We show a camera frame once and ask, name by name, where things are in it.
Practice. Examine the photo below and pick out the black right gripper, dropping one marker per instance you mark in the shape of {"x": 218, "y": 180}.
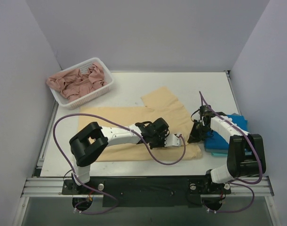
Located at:
{"x": 196, "y": 129}

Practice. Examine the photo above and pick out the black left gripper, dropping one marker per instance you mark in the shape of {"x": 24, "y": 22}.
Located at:
{"x": 159, "y": 135}

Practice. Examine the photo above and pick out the yellow t shirt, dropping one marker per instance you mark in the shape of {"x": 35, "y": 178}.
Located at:
{"x": 118, "y": 125}

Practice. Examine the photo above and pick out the aluminium front frame rail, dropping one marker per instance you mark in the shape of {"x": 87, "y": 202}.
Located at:
{"x": 56, "y": 187}

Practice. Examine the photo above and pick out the teal folded t shirt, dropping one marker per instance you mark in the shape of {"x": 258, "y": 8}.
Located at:
{"x": 215, "y": 154}

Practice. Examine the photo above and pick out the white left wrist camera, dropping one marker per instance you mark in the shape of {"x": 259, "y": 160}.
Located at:
{"x": 173, "y": 140}

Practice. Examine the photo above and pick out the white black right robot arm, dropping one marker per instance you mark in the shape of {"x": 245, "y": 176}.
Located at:
{"x": 245, "y": 160}

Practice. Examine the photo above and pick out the white plastic perforated basket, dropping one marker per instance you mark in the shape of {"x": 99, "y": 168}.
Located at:
{"x": 83, "y": 66}

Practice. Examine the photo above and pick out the pink crumpled t shirt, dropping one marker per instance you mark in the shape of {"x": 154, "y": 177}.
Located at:
{"x": 73, "y": 84}

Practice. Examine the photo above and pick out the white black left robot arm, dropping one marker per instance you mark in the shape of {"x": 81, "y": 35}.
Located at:
{"x": 88, "y": 144}

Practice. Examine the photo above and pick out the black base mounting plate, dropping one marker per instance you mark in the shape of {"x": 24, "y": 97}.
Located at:
{"x": 192, "y": 191}

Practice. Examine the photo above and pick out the blue folded t shirt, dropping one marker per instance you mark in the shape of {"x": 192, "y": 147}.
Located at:
{"x": 222, "y": 130}

